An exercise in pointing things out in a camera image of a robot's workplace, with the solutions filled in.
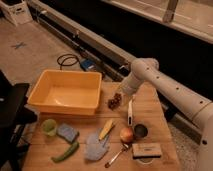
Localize metal can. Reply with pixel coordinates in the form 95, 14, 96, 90
133, 124, 148, 139

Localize red yellow apple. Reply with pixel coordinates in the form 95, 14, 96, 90
120, 127, 134, 143

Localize black cable loop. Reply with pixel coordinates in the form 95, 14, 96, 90
56, 53, 81, 71

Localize white handled brush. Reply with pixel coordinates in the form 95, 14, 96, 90
127, 95, 135, 126

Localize white cardboard box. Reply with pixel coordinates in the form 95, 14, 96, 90
0, 0, 32, 26

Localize green plastic cup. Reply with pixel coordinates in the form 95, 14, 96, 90
41, 119, 57, 136

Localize black chair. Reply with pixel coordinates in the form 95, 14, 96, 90
0, 70, 37, 171

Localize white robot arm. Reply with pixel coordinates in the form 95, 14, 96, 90
119, 58, 213, 171

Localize yellow corn piece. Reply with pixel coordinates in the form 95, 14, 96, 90
99, 119, 114, 140

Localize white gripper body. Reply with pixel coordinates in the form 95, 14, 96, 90
119, 76, 139, 96

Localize blue sponge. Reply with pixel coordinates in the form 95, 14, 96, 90
57, 124, 79, 143

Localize yellow plastic bin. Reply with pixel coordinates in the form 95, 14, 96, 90
28, 70, 102, 115

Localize brown block eraser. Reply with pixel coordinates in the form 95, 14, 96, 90
132, 143, 162, 159

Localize metal spoon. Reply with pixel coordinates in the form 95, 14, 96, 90
104, 144, 129, 168

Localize dark purple grape bunch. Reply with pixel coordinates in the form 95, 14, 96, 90
108, 93, 122, 110

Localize blue device on floor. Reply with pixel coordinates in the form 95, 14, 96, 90
80, 59, 95, 71

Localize light blue cloth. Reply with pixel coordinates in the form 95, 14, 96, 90
84, 130, 109, 161

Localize green cucumber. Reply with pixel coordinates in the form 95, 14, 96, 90
51, 141, 79, 163

